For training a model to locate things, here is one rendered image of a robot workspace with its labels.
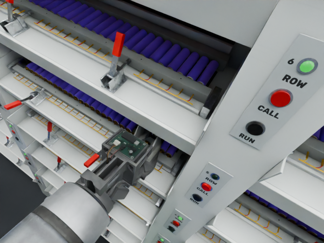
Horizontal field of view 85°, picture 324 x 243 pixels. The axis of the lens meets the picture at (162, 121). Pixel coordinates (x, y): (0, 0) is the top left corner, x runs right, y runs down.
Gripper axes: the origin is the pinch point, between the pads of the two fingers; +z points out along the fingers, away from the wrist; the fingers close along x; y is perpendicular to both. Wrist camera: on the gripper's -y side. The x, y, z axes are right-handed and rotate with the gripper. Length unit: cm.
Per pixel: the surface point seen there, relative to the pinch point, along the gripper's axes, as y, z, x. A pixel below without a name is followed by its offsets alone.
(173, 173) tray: -2.9, -4.1, -8.4
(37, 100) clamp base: -4.9, -6.4, 33.7
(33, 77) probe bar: -2.0, -2.7, 40.1
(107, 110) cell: -1.3, 0.5, 14.8
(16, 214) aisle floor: -95, -23, 60
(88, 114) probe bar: -2.1, -3.2, 18.0
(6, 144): -61, -6, 79
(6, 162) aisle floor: -95, -7, 97
